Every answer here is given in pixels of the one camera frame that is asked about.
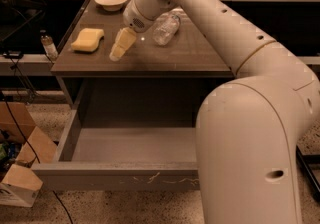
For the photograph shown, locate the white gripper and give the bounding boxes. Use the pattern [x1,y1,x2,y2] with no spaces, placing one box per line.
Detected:
[109,0,154,61]

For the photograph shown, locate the yellow sponge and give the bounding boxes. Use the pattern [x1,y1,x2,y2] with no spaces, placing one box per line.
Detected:
[71,28,104,52]

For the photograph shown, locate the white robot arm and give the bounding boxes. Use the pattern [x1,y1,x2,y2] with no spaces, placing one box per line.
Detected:
[110,0,320,224]

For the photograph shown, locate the brown cabinet with glass top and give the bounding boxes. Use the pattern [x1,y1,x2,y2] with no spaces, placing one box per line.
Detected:
[50,0,247,111]

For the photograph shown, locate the open grey top drawer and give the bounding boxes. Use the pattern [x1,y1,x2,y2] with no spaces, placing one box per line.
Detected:
[33,78,204,191]

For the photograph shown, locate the white ceramic bowl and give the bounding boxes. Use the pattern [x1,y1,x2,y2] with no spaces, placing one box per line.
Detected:
[95,0,128,12]

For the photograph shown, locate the clear plastic water bottle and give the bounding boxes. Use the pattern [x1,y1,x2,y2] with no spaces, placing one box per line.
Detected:
[153,14,181,46]

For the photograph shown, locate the small bottle on ledge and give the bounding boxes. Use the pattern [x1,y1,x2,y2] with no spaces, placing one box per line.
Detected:
[40,30,58,61]

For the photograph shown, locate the black equipment on left ledge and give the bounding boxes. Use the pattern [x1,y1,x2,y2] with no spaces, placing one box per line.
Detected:
[0,0,46,55]

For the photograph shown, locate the brown cardboard box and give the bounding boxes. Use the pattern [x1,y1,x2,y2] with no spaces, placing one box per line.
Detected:
[0,101,57,170]

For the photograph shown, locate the white cardboard box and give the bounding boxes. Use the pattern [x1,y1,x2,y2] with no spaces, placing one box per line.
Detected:
[0,164,43,207]

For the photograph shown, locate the black metal stand base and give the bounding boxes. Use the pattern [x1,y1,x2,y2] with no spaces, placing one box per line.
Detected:
[296,147,320,203]

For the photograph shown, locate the black cable on floor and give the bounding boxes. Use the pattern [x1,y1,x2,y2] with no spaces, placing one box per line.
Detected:
[0,52,75,224]

